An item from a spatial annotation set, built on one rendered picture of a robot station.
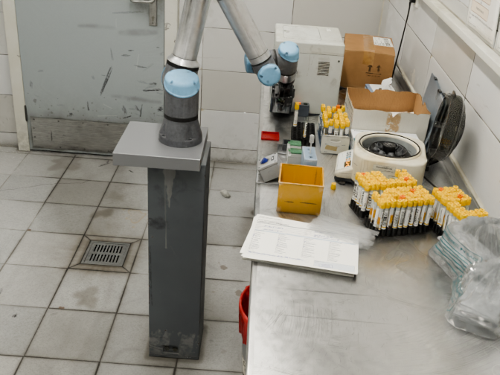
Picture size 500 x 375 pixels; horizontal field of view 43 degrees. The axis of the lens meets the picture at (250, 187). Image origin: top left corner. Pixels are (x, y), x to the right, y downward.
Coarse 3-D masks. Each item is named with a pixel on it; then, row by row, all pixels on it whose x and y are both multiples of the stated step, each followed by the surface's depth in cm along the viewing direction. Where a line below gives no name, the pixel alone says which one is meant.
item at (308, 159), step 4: (304, 148) 207; (308, 148) 207; (312, 148) 207; (304, 152) 204; (308, 152) 204; (312, 152) 205; (304, 156) 201; (308, 156) 201; (312, 156) 202; (304, 160) 199; (308, 160) 199; (312, 160) 199; (316, 160) 199; (304, 164) 200; (308, 164) 200; (312, 164) 200; (316, 164) 200
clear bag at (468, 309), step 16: (464, 272) 153; (480, 272) 147; (496, 272) 146; (464, 288) 148; (480, 288) 145; (496, 288) 144; (448, 304) 154; (464, 304) 145; (480, 304) 144; (496, 304) 142; (448, 320) 148; (464, 320) 145; (480, 320) 144; (496, 320) 143; (480, 336) 145; (496, 336) 144
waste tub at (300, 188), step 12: (288, 168) 196; (300, 168) 196; (312, 168) 196; (288, 180) 198; (300, 180) 198; (312, 180) 197; (288, 192) 186; (300, 192) 185; (312, 192) 185; (288, 204) 188; (300, 204) 187; (312, 204) 187
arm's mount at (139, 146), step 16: (128, 128) 226; (144, 128) 227; (128, 144) 214; (144, 144) 215; (160, 144) 216; (128, 160) 208; (144, 160) 208; (160, 160) 208; (176, 160) 207; (192, 160) 207
